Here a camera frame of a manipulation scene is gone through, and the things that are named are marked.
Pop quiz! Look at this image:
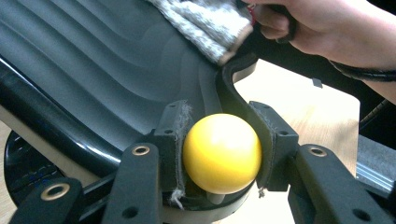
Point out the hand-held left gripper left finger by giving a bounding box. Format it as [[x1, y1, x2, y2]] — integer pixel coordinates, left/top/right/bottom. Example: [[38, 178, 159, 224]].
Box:
[[151, 99, 192, 202]]

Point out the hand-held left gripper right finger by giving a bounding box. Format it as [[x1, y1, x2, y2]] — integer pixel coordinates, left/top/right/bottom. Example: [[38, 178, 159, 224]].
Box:
[[248, 101, 300, 192]]

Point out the yellow ball knob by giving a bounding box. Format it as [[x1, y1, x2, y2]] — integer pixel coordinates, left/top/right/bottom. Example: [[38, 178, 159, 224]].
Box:
[[182, 113, 263, 195]]

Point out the grey white fluffy cloth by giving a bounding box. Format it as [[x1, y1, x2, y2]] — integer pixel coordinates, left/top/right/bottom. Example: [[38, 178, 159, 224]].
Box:
[[146, 0, 255, 66]]

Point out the black wavy tray stand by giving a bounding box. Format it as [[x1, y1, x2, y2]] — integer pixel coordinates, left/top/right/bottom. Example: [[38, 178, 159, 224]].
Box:
[[0, 0, 275, 224]]

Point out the grey metal floor rail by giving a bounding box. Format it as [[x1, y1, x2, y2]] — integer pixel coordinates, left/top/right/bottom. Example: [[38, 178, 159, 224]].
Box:
[[356, 161, 396, 194]]

